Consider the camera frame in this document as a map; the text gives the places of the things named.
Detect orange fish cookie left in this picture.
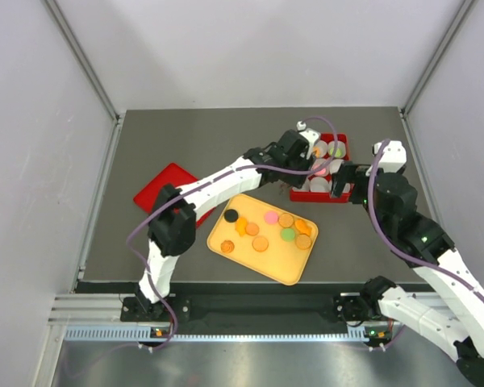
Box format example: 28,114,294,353
235,217,248,236

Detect black round cookie left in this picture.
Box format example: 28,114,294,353
223,209,239,223

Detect yellow tray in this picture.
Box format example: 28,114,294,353
207,194,319,285

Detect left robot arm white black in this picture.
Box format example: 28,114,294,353
136,128,320,320

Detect pink round cookie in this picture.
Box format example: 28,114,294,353
311,162,330,177
264,210,279,224

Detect tan round biscuit top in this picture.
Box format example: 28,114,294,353
278,213,294,228

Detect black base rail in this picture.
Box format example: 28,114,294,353
120,284,382,335

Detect tan round biscuit right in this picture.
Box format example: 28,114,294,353
295,234,312,250

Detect small tan round cookie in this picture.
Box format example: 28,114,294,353
245,223,260,236

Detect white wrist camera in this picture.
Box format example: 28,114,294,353
296,121,320,152
378,140,407,173

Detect orange swirl cookie left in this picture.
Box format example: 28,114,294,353
220,239,235,254

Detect orange fish cookie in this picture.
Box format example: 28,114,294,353
294,218,311,236
235,217,248,236

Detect red box lid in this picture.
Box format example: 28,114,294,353
133,163,198,214

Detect red cookie box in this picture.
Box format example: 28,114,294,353
289,133,353,203

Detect metal tongs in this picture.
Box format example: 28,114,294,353
279,182,292,194

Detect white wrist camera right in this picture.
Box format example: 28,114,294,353
378,140,407,173

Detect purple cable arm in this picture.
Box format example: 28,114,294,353
365,139,484,319
125,115,340,352

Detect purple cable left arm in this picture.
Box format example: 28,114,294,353
125,115,340,352

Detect green round cookie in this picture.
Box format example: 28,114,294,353
329,148,344,158
280,227,296,241

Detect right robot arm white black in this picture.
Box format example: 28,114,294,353
331,161,484,386

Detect orange fish cookie right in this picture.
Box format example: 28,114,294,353
294,218,311,236

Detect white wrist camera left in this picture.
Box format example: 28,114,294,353
296,121,320,152

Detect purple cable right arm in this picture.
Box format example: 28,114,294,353
365,139,484,319

